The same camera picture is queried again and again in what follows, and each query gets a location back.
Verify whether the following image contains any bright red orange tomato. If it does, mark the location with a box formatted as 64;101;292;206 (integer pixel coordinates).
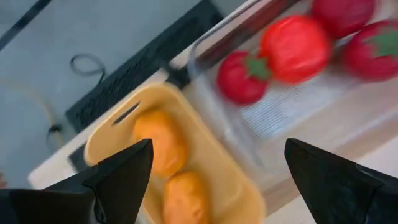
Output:
259;14;332;85

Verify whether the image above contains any black looped cable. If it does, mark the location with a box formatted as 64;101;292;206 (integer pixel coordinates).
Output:
68;52;107;78

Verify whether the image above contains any yellow plastic basket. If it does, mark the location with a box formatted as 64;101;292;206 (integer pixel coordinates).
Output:
83;82;268;224

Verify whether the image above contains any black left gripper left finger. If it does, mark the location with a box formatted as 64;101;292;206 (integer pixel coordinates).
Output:
0;138;155;224

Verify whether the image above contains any orange lumpy potato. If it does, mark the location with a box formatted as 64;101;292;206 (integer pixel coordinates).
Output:
161;170;211;224
132;108;189;178

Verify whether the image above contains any clear plastic bin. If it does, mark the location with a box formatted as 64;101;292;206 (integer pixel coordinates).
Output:
186;0;398;162

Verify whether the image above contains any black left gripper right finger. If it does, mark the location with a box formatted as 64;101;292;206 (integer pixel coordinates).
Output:
284;138;398;224

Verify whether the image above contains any black power plug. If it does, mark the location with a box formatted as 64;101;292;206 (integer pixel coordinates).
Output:
45;123;65;147

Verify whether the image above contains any yellow power cord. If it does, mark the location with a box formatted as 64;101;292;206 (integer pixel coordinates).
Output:
0;79;55;125

